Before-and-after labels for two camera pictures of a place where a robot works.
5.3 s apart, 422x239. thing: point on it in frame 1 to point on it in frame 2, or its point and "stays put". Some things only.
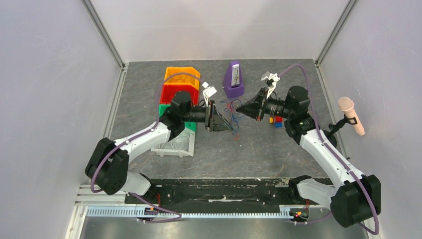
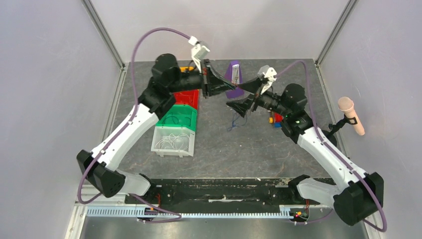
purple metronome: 233,83 stays put
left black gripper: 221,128 to 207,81
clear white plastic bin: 182,145 stays put
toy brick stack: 277,120 stays put
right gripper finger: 252,109 to 252,86
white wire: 180,142 stays put
